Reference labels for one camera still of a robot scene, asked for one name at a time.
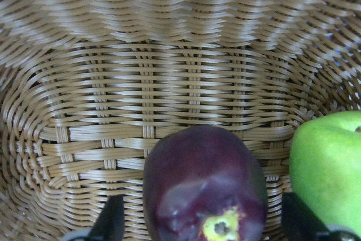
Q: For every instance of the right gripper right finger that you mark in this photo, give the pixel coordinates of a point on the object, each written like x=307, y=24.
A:
x=299, y=222

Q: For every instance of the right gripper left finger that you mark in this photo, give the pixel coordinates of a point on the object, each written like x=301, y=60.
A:
x=110, y=224

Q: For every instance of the green apple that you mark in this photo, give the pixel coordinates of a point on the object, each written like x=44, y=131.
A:
x=324, y=167

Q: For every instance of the dark purple apple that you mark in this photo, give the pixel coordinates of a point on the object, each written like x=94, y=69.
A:
x=202, y=183

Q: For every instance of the woven wicker basket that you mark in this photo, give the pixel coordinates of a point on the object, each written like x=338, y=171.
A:
x=89, y=86

